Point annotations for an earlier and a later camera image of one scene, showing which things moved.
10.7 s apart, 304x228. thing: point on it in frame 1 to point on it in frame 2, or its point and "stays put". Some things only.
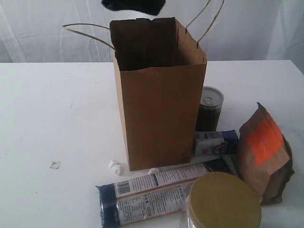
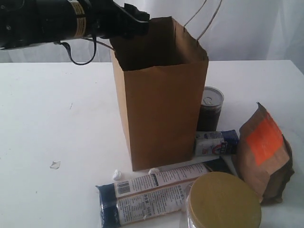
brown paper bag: x=160 y=68 stays put
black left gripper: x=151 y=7 to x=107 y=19
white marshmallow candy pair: x=114 y=165 to x=117 y=175
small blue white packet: x=211 y=143 stays put
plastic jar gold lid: x=221 y=200 stays put
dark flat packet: x=217 y=165 stays put
